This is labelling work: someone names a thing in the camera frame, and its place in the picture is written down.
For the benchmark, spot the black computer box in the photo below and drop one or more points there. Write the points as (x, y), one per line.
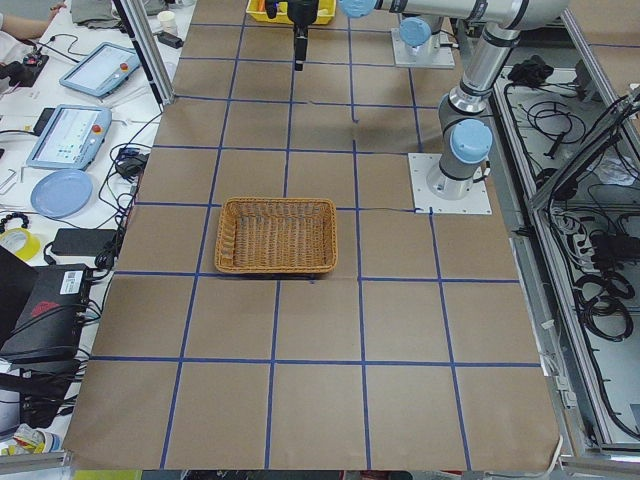
(39, 310)

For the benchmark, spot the light blue plate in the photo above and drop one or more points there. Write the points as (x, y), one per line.
(62, 193)

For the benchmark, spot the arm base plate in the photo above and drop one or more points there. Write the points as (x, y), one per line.
(435, 193)
(436, 53)

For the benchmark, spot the white paper cup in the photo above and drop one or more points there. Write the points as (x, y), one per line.
(167, 20)

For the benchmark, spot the black power adapter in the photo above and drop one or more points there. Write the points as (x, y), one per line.
(81, 242)

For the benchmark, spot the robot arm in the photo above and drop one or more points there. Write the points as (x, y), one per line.
(418, 40)
(467, 140)

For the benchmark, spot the brown wicker basket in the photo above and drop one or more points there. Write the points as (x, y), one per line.
(277, 236)

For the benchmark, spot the aluminium side rail frame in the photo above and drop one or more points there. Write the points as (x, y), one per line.
(572, 143)

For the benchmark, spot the aluminium frame post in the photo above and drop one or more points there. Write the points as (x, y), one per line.
(133, 16)

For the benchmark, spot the teach pendant tablet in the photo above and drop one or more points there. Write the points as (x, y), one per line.
(71, 138)
(103, 71)

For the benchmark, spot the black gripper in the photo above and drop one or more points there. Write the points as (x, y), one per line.
(302, 11)

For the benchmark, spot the far teach pendant tablet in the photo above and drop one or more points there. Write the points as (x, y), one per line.
(103, 71)

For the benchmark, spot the yellow tape roll on desk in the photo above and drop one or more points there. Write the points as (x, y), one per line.
(21, 243)

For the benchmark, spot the near teach pendant tablet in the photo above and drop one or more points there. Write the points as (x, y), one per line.
(71, 138)

